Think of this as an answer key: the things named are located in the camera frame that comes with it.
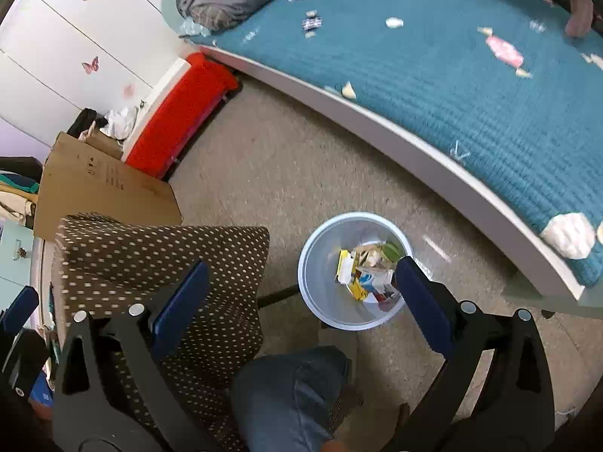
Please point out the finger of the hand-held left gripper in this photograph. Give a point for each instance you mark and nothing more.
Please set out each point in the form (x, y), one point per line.
(21, 308)

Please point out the light blue wastebasket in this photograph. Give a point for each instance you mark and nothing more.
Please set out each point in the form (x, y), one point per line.
(329, 301)

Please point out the white paper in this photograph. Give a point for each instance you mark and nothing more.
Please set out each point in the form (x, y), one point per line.
(370, 254)

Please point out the pink pants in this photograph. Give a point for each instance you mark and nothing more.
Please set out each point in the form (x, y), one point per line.
(580, 16)

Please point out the faint pink butterfly sticker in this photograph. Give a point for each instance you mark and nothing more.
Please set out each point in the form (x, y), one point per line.
(128, 88)

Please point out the yellow packet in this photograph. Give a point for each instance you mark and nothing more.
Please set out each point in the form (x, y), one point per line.
(344, 263)

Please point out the white plastic bag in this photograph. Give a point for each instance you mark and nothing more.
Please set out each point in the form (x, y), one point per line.
(117, 120)

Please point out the small cardboard box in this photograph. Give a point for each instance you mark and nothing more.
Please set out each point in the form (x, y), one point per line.
(101, 143)

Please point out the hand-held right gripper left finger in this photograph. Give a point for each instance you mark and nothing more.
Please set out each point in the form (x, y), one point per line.
(181, 310)

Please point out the black bag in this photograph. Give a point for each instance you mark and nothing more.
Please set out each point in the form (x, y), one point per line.
(81, 121)

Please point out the white blue wrapper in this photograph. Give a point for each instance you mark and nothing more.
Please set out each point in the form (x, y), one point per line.
(372, 278)

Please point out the brown polka dot tablecloth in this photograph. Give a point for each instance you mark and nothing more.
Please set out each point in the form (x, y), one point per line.
(141, 254)

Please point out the person's jeans leg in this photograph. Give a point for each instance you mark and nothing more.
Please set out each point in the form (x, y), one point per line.
(287, 400)

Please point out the black table leg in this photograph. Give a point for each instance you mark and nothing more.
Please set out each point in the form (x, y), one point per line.
(278, 295)

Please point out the white wardrobe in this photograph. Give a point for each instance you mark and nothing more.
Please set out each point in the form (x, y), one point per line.
(56, 33)

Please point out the light blue pillow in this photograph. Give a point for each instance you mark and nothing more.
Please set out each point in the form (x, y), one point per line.
(193, 28)

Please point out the large cardboard box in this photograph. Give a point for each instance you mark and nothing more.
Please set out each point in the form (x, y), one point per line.
(103, 188)

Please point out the cream jacket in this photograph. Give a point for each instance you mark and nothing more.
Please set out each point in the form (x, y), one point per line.
(14, 205)

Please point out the red bench with white top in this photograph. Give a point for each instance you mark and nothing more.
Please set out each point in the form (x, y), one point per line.
(179, 113)

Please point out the teal candy print bed sheet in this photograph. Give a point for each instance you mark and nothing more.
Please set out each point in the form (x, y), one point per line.
(424, 94)

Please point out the green wrapper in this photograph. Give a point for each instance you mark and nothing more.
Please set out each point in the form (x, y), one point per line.
(390, 249)

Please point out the green jacket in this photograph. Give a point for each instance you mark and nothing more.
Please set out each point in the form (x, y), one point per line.
(16, 182)

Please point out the blue printed box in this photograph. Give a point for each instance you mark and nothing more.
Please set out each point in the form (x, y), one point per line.
(40, 388)

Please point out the person's right hand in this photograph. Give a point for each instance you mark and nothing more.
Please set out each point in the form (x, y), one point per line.
(337, 446)

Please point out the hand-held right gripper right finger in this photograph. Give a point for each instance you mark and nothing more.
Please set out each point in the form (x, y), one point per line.
(424, 310)

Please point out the black jacket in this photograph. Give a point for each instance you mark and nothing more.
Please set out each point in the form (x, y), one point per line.
(19, 165)

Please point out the teal bunk bed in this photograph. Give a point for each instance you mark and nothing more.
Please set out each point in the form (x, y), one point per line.
(400, 148)

